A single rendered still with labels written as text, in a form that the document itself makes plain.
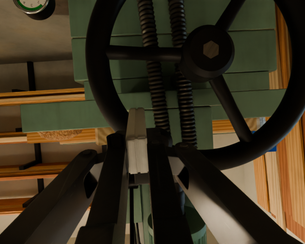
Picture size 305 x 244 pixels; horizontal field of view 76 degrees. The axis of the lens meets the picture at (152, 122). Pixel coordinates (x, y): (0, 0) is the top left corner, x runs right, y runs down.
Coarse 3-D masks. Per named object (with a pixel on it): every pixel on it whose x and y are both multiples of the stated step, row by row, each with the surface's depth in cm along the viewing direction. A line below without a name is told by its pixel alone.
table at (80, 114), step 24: (120, 96) 32; (144, 96) 32; (168, 96) 32; (216, 96) 33; (240, 96) 43; (264, 96) 43; (24, 120) 41; (48, 120) 41; (72, 120) 41; (96, 120) 41; (216, 120) 43
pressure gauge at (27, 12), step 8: (16, 0) 34; (24, 0) 34; (32, 0) 34; (40, 0) 34; (48, 0) 34; (24, 8) 34; (32, 8) 34; (40, 8) 34; (48, 8) 35; (32, 16) 35; (40, 16) 35; (48, 16) 36
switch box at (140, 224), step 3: (141, 222) 87; (135, 225) 87; (138, 225) 87; (141, 225) 87; (135, 228) 87; (138, 228) 87; (141, 228) 87; (141, 231) 87; (141, 234) 87; (141, 237) 87; (141, 240) 87; (141, 243) 87
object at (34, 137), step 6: (222, 120) 58; (228, 120) 58; (216, 126) 58; (222, 126) 58; (228, 126) 58; (36, 132) 56; (84, 132) 57; (90, 132) 57; (30, 138) 56; (36, 138) 56; (42, 138) 56; (72, 138) 56; (78, 138) 57; (84, 138) 57; (90, 138) 57
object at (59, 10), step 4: (56, 0) 42; (60, 0) 42; (64, 0) 42; (56, 4) 44; (60, 4) 44; (64, 4) 44; (56, 8) 45; (60, 8) 45; (64, 8) 45; (68, 8) 46; (56, 12) 47; (60, 12) 47; (64, 12) 47; (68, 12) 47
